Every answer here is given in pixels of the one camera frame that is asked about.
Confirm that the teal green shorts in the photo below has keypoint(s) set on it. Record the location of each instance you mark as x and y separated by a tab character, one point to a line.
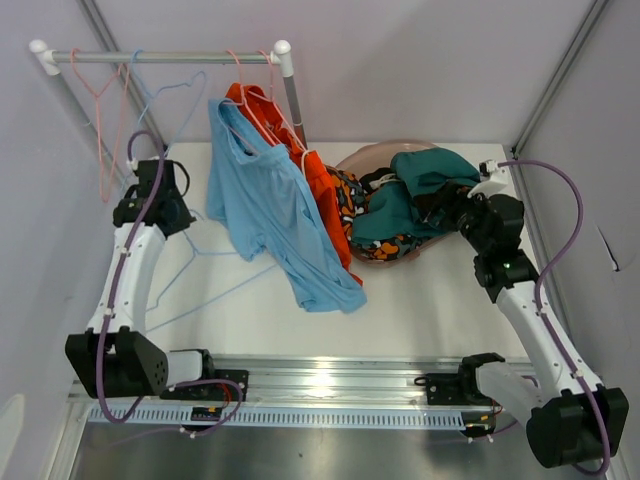
399	207

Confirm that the white and silver clothes rack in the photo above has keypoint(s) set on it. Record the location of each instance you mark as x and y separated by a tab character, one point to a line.
137	95

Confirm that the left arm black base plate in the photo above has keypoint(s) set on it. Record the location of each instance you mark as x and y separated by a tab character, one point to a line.
231	385

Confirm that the translucent pink plastic basin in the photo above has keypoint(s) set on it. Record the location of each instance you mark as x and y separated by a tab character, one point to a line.
371	157

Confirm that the light blue wire hanger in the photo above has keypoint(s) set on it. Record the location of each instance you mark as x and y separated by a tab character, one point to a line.
212	271
191	89

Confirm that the slotted grey cable duct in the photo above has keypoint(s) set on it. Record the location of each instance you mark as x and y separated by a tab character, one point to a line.
252	416

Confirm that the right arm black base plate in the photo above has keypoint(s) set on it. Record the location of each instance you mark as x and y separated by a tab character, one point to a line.
451	389

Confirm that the orange black patterned shorts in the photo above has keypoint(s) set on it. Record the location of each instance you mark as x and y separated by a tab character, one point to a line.
352	202

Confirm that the bright orange shorts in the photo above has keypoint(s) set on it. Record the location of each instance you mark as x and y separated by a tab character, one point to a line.
309	163

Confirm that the light blue shorts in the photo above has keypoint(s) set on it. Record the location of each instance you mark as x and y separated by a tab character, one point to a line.
263	200

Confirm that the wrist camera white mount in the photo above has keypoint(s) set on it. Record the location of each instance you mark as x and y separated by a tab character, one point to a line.
132	165
493	179

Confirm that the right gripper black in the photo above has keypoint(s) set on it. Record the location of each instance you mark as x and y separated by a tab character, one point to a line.
450	201

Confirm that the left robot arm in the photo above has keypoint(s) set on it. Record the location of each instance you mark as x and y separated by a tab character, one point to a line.
113	358

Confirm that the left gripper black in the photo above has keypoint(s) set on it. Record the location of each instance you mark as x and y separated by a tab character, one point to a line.
185	218

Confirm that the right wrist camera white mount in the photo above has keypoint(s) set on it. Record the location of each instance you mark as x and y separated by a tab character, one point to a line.
493	179

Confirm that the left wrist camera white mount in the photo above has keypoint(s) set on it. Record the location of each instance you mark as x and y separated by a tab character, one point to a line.
132	165

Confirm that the aluminium extrusion rail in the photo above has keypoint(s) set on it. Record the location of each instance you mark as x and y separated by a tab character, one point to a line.
325	382

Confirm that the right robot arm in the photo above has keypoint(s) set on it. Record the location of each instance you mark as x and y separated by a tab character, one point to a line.
570	417

